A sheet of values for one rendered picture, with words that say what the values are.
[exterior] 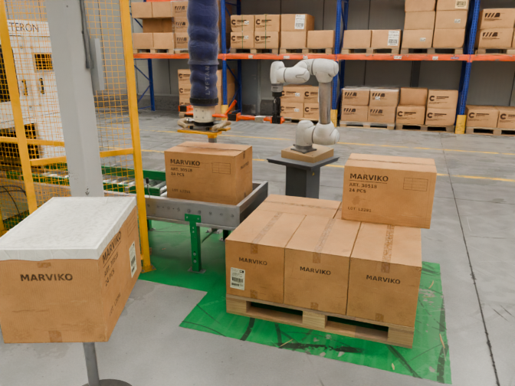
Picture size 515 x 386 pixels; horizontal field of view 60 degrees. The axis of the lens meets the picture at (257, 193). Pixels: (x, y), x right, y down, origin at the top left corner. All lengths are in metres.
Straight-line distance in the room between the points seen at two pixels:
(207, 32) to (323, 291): 2.00
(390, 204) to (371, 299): 0.72
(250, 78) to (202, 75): 8.91
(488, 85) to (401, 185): 8.79
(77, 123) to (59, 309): 1.29
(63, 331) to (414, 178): 2.26
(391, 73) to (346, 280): 9.28
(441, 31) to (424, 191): 7.45
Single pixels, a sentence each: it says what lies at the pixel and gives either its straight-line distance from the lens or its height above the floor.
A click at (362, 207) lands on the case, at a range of 3.21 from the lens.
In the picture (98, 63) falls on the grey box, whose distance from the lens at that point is 2.91.
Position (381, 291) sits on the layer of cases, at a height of 0.35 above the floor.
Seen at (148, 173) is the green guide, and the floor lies 0.61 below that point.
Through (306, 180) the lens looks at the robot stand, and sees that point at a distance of 4.08.
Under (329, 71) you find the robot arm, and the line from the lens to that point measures 3.75.
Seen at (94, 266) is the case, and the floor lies 0.95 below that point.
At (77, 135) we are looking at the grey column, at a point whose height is 1.22.
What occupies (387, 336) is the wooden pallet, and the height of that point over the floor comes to 0.02.
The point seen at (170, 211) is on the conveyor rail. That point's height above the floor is 0.50.
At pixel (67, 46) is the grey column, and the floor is 1.72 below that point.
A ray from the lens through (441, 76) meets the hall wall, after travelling 11.69.
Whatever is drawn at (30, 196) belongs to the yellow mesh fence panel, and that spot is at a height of 0.77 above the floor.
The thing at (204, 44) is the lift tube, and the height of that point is 1.74.
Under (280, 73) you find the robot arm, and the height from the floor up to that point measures 1.54.
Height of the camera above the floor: 1.71
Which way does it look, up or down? 18 degrees down
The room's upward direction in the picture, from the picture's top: straight up
